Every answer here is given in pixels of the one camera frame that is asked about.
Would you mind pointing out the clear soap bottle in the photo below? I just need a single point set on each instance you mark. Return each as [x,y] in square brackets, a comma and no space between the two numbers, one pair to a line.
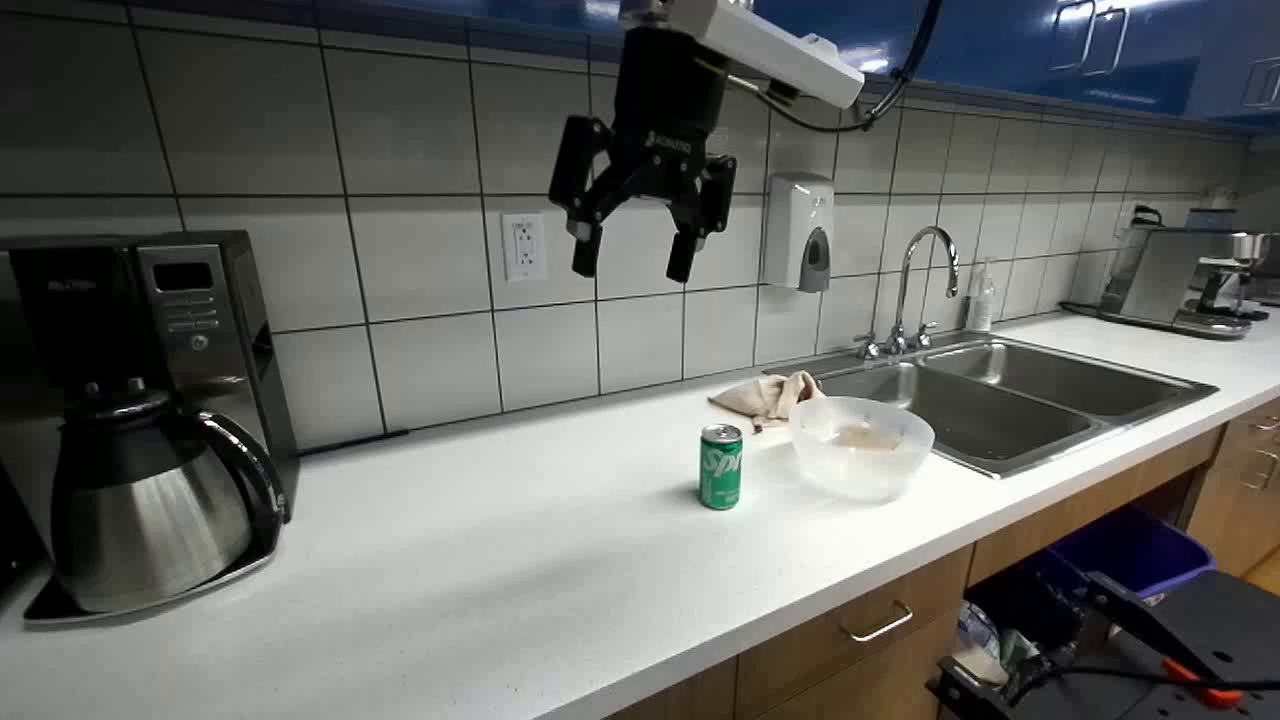
[982,308]

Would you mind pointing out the black stand with orange tip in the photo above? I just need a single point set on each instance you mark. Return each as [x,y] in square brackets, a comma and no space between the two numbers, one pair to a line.
[1200,640]

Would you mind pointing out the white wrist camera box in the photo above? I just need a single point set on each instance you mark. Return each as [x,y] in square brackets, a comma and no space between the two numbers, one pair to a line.
[782,47]

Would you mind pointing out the black coffee maker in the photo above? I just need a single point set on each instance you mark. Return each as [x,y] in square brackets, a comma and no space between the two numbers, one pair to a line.
[200,314]

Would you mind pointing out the chrome faucet knob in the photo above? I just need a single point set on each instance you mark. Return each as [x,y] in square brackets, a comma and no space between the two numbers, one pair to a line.
[922,338]
[870,347]

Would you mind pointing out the blue upper cabinet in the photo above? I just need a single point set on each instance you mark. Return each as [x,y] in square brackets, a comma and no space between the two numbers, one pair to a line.
[1013,47]

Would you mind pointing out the white plastic bag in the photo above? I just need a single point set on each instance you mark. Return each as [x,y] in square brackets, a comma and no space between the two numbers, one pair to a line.
[987,646]

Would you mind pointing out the steel coffee carafe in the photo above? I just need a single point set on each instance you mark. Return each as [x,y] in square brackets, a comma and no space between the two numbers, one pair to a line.
[146,514]

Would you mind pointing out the clear plastic bowl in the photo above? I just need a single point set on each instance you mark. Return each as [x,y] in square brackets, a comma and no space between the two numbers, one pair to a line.
[861,463]

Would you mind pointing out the blue plastic bin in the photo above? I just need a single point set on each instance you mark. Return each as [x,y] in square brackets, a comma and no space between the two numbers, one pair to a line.
[1135,548]

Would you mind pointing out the silver espresso machine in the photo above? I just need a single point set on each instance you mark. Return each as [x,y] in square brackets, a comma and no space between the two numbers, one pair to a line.
[1172,275]

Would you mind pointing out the stainless double sink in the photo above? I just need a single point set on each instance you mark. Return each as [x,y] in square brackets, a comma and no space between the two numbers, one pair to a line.
[1042,392]

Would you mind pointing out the chrome sink faucet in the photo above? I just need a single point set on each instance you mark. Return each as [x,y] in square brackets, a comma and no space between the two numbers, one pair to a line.
[908,285]

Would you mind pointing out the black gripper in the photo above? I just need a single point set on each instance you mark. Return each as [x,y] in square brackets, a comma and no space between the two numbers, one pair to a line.
[665,101]

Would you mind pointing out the beige crumpled cloth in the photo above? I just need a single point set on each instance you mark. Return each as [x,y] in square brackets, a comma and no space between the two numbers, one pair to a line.
[764,399]

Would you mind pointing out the wooden base cabinet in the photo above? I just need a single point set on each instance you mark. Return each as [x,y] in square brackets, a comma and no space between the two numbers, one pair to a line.
[825,667]

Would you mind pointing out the white wall power outlet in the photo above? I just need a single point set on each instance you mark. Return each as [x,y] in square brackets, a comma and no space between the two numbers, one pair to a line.
[524,249]

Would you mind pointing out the green soda can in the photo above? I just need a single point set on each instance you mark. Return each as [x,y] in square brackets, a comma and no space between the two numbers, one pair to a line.
[721,468]

